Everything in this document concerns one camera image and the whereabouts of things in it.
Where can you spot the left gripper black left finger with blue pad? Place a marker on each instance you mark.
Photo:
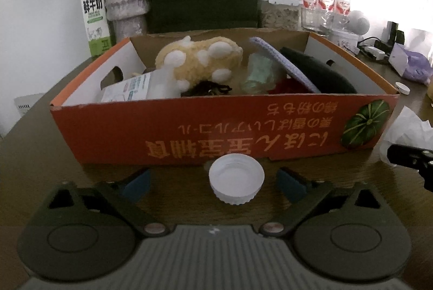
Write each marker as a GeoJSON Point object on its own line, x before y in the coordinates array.
{"type": "Point", "coordinates": [83, 233]}

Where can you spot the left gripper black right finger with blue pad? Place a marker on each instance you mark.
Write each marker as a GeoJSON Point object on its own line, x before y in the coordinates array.
{"type": "Point", "coordinates": [342, 234]}

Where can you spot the white bottle cap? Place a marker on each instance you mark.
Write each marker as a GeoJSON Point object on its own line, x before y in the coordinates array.
{"type": "Point", "coordinates": [236, 178]}

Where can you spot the white labelled plastic bottle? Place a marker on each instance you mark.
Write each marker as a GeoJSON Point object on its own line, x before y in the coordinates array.
{"type": "Point", "coordinates": [157, 84]}

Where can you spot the tan white plush dog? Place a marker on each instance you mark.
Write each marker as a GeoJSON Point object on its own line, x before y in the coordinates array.
{"type": "Point", "coordinates": [214, 59]}

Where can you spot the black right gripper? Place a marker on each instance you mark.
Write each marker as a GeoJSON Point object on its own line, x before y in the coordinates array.
{"type": "Point", "coordinates": [419, 159]}

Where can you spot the orange cardboard box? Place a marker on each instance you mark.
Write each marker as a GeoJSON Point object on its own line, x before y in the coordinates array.
{"type": "Point", "coordinates": [193, 130]}

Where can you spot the crumpled white tissue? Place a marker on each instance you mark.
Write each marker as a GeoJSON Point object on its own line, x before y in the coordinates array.
{"type": "Point", "coordinates": [408, 129]}

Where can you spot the black pouch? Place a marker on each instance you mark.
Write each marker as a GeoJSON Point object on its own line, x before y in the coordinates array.
{"type": "Point", "coordinates": [321, 75]}

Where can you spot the small white jar lid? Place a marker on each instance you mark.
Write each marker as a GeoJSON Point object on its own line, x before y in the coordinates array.
{"type": "Point", "coordinates": [402, 89]}

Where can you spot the purple cloth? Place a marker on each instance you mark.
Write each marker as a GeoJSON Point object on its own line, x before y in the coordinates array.
{"type": "Point", "coordinates": [291, 69]}

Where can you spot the light green fluffy ball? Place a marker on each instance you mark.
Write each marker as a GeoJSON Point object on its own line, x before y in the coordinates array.
{"type": "Point", "coordinates": [263, 73]}

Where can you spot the purple tissue pack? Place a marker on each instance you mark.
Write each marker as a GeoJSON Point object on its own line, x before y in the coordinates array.
{"type": "Point", "coordinates": [410, 65]}

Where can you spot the black pump bottle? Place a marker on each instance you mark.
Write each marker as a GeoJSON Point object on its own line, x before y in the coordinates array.
{"type": "Point", "coordinates": [395, 36]}

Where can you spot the speckled grey container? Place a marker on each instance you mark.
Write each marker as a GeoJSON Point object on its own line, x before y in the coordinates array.
{"type": "Point", "coordinates": [279, 16]}

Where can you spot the green white milk carton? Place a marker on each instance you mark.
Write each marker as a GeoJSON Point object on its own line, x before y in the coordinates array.
{"type": "Point", "coordinates": [100, 36]}

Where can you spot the white booklet against wall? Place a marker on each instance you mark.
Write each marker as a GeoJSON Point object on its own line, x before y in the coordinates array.
{"type": "Point", "coordinates": [25, 103]}

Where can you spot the white charger with cable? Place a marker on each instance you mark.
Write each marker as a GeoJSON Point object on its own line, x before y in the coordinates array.
{"type": "Point", "coordinates": [371, 51]}

